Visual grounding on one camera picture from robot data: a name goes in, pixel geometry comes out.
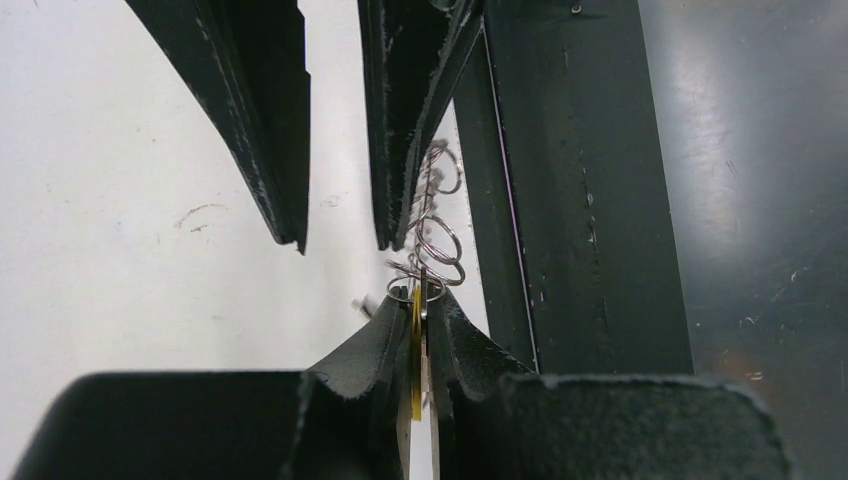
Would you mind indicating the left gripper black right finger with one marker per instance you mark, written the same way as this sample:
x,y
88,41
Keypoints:
x,y
496,419

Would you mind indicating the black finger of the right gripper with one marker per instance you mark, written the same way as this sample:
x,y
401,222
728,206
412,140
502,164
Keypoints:
x,y
244,62
414,53

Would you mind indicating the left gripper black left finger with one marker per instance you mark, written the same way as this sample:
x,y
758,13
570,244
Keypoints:
x,y
346,417

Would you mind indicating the yellow tagged key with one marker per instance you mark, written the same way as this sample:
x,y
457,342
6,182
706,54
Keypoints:
x,y
421,446

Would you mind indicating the large metal disc keyring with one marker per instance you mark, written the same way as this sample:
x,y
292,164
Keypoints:
x,y
433,251

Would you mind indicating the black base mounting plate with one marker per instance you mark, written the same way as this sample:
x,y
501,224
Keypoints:
x,y
568,196

